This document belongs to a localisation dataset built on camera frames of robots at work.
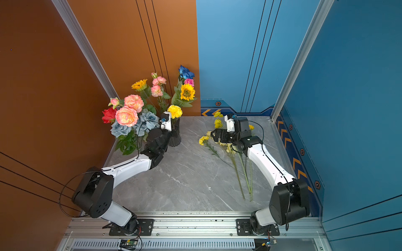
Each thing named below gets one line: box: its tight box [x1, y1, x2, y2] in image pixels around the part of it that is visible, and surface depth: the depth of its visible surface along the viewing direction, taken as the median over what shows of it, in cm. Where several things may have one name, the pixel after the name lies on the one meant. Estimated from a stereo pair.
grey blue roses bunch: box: [109, 110, 161, 138], surface depth 70 cm
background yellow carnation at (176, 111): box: [166, 104, 183, 119], surface depth 77 cm
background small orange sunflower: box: [131, 78, 148, 92], surface depth 80 cm
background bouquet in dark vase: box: [101, 65, 198, 156], surface depth 74 cm
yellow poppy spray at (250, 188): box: [238, 150, 253, 202], surface depth 88 cm
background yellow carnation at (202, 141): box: [198, 135, 235, 169], surface depth 104 cm
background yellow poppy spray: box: [213, 111, 224, 129], surface depth 111 cm
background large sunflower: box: [180, 83, 196, 101], surface depth 76 cm
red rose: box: [101, 107, 118, 124], surface depth 72 cm
